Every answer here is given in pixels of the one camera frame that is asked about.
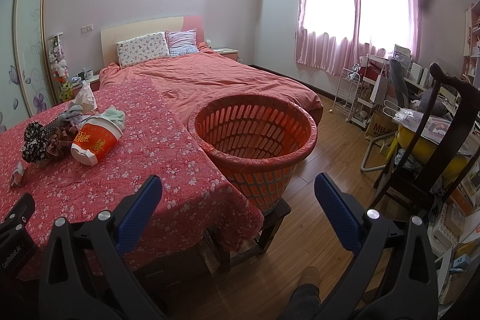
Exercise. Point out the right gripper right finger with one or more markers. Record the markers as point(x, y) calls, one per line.
point(392, 274)

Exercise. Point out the white wire rack trolley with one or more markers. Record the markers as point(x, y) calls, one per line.
point(346, 93)

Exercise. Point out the red checked scrunchie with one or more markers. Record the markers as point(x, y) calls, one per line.
point(60, 141)

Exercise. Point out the light blue grey cloth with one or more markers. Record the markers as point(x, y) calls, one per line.
point(73, 116)

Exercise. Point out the crumpled white paper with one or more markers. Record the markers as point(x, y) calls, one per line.
point(18, 176)

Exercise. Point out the hanging plush toys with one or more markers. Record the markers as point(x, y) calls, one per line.
point(59, 68)

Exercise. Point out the red floral tablecloth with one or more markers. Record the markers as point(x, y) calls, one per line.
point(196, 196)

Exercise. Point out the red white paper cup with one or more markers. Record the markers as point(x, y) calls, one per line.
point(94, 140)

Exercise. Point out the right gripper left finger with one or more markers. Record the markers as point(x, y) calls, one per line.
point(84, 275)

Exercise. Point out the cluttered desk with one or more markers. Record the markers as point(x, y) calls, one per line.
point(417, 78)

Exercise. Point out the mint green cloth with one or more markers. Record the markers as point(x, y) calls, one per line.
point(116, 116)

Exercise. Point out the right pink nightstand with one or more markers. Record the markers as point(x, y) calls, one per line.
point(228, 53)

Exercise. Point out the dark wooden stool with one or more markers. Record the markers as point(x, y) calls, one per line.
point(230, 251)

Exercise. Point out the brown cardboard box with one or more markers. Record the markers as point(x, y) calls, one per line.
point(379, 125)

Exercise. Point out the yellow tub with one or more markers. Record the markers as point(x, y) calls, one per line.
point(423, 151)

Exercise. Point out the red plastic laundry basket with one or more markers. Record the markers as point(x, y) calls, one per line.
point(256, 141)

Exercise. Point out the bed with coral duvet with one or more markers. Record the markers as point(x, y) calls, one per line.
point(191, 80)

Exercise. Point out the pink nightstand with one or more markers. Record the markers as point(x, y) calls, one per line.
point(228, 53)
point(94, 83)

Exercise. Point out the beige pink headboard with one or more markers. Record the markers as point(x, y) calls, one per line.
point(110, 36)

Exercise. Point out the dark wooden chair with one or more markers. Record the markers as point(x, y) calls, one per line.
point(413, 185)

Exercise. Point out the left pink nightstand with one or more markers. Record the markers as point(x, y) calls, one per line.
point(94, 83)

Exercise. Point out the white floral pillow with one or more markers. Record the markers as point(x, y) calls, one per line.
point(141, 49)

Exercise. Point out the pink striped pillow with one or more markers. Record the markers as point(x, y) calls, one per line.
point(181, 42)

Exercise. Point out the black floral scrunchie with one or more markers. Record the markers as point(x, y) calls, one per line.
point(37, 141)

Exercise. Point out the person's foot in slipper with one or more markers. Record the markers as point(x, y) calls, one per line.
point(305, 300)

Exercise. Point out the sliding wardrobe with flower decals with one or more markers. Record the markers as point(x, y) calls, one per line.
point(26, 87)

